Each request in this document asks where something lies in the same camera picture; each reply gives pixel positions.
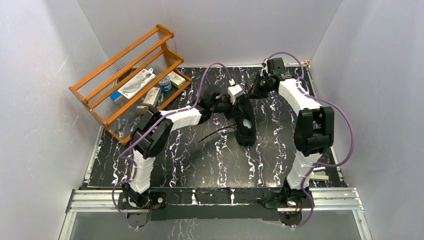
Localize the black mesh shoe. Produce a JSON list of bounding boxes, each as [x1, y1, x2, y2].
[[234, 97, 257, 146]]

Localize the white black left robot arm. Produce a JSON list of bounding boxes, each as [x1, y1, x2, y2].
[[122, 85, 256, 208]]

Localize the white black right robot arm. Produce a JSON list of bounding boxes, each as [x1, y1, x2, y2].
[[248, 57, 335, 207]]

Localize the small green white box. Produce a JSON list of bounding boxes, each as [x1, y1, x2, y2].
[[167, 71, 186, 89]]

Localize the blue tape roll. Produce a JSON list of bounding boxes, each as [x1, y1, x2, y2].
[[158, 75, 172, 92]]

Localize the beige rectangular box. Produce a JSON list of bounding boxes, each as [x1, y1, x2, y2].
[[143, 87, 162, 107]]

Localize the small grey block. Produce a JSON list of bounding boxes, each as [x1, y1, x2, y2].
[[135, 105, 149, 116]]

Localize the white ruler set package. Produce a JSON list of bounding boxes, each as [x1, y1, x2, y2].
[[117, 68, 156, 100]]

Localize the orange wooden shelf rack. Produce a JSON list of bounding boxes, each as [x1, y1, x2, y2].
[[69, 24, 192, 145]]

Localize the beige plastic clip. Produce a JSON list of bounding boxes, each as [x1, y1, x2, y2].
[[310, 166, 329, 181]]

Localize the blue eraser block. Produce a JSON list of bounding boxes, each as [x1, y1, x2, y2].
[[109, 91, 124, 105]]

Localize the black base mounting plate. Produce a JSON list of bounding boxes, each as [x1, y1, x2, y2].
[[116, 187, 312, 225]]

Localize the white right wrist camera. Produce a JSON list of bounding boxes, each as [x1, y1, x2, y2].
[[260, 58, 269, 78]]

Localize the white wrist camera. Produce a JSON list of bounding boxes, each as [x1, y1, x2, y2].
[[227, 79, 244, 105], [260, 58, 269, 78]]

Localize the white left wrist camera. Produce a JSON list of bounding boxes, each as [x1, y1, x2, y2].
[[227, 79, 244, 105]]

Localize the aluminium frame rail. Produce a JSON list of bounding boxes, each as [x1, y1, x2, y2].
[[67, 187, 364, 212]]

